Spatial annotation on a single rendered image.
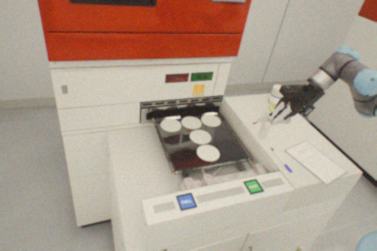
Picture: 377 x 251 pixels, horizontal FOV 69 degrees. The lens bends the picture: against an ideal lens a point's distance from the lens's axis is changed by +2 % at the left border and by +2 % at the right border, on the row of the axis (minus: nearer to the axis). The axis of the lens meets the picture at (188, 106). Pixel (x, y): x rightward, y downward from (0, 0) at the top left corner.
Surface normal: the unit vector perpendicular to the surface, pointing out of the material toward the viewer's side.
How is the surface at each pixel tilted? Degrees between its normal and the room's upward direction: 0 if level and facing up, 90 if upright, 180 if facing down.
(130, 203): 0
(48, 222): 0
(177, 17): 90
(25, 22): 90
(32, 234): 0
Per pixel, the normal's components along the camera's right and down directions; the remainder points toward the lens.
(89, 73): 0.33, 0.57
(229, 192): 0.13, -0.82
